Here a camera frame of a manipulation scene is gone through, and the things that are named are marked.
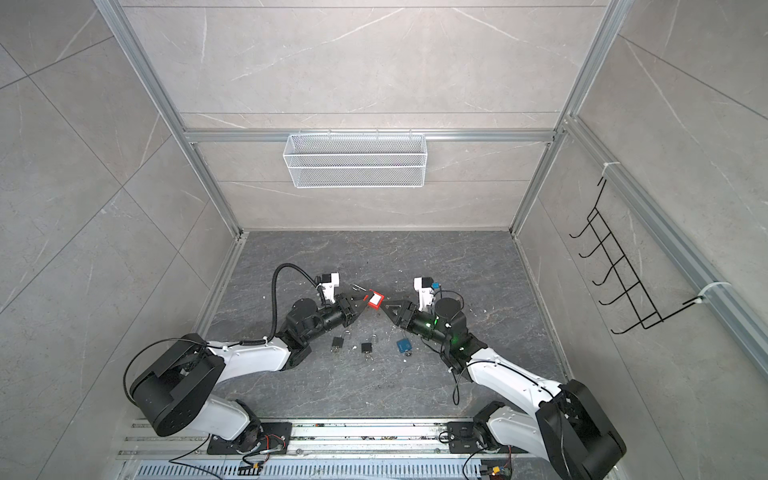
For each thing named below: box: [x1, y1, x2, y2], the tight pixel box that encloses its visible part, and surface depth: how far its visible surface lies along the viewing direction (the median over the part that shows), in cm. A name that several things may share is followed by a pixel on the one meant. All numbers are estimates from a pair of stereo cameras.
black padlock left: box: [330, 336, 344, 353], surface depth 92 cm
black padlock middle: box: [361, 343, 374, 361], surface depth 90 cm
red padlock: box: [363, 288, 385, 310], surface depth 79 cm
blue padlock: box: [396, 338, 413, 357], surface depth 90 cm
